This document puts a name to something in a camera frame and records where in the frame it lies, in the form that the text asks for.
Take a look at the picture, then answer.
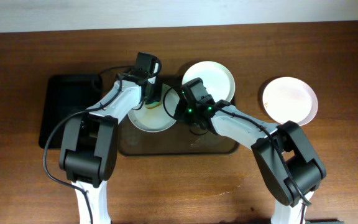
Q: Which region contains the green yellow sponge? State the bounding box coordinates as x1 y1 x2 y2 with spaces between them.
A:
144 101 161 109

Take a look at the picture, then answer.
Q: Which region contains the pale green plate with sauce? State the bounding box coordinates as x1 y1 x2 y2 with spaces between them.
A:
128 90 180 133

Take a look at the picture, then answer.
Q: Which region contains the cream white plate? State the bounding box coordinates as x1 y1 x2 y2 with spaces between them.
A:
181 61 236 101

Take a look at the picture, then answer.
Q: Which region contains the pink plate with sauce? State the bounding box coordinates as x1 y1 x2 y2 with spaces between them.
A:
261 77 318 126

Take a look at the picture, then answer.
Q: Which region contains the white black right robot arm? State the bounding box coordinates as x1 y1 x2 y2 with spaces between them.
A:
174 100 326 223

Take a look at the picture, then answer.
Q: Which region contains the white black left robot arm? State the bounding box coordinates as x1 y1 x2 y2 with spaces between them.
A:
59 73 161 223

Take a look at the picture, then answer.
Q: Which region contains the brown serving tray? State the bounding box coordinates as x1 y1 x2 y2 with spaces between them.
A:
116 74 240 157

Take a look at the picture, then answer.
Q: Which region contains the black rectangular tray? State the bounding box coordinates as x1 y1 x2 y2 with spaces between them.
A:
39 74 103 148

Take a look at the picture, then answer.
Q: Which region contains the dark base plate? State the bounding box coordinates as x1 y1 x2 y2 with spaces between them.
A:
305 219 345 224

